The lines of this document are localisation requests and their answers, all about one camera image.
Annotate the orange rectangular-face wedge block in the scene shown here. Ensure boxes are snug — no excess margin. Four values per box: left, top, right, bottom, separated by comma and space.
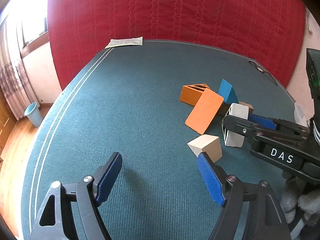
185, 88, 224, 135

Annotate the white paper leaflet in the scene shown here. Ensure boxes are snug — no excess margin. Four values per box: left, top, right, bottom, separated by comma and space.
105, 36, 143, 49

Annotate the blue wedge block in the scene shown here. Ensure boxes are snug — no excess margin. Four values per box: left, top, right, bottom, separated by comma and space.
218, 79, 239, 105

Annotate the light wooden wedge block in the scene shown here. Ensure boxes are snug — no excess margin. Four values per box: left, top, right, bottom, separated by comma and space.
187, 134, 222, 163

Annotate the red quilted mattress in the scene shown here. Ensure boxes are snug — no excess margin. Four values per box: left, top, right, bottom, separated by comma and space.
47, 0, 306, 88

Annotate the clear plastic bowl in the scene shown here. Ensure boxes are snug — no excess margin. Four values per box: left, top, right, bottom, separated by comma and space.
294, 102, 313, 128

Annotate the white striped wedge block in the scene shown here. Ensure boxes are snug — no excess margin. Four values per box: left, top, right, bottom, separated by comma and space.
221, 103, 249, 148

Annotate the light blue waste bin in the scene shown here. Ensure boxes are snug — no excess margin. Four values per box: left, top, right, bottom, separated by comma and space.
24, 102, 43, 127

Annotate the orange striped triangular block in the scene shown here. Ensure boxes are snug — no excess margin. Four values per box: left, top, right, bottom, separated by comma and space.
180, 84, 209, 106

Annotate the brown rectangular block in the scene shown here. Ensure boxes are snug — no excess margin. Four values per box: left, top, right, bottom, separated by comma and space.
217, 101, 254, 116

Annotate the patterned curtain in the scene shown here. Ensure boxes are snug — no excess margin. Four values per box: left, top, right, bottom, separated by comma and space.
1, 21, 38, 120

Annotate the window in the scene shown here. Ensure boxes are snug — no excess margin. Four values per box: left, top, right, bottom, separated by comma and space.
17, 0, 48, 50

